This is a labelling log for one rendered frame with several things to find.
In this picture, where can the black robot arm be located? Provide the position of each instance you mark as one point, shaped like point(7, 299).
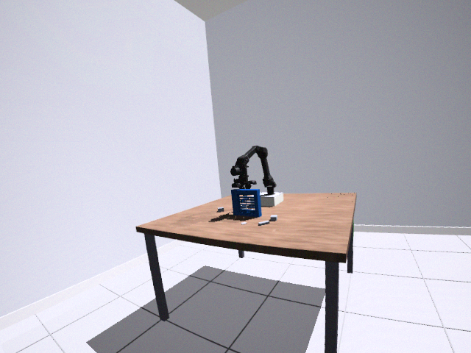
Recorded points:
point(241, 167)

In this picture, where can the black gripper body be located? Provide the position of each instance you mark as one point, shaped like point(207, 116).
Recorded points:
point(243, 181)

